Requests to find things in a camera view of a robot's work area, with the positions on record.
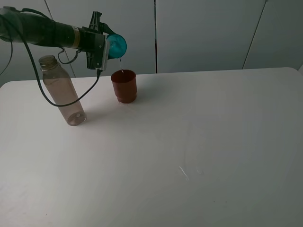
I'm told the clear brownish plastic bottle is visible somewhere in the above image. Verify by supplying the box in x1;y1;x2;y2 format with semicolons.
39;55;87;126

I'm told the black camera cable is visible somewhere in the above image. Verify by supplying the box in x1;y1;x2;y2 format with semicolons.
0;9;101;107

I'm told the red plastic cup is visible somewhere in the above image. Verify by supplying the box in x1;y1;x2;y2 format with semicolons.
111;70;137;104

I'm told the teal translucent plastic cup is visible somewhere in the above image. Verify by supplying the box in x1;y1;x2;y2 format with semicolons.
107;34;127;59

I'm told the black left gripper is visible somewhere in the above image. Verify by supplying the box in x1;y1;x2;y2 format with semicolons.
78;11;116;70

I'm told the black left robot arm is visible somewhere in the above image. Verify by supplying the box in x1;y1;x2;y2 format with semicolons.
0;7;127;70

